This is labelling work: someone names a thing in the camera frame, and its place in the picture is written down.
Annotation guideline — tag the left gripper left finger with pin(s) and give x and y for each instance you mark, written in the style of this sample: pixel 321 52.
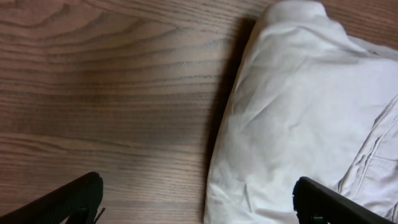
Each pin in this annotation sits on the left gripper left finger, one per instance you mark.
pixel 74 203

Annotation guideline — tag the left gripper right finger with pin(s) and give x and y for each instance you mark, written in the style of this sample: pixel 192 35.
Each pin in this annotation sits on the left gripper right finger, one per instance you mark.
pixel 317 204

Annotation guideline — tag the beige shorts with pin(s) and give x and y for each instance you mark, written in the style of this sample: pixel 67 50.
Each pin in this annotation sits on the beige shorts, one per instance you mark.
pixel 308 100

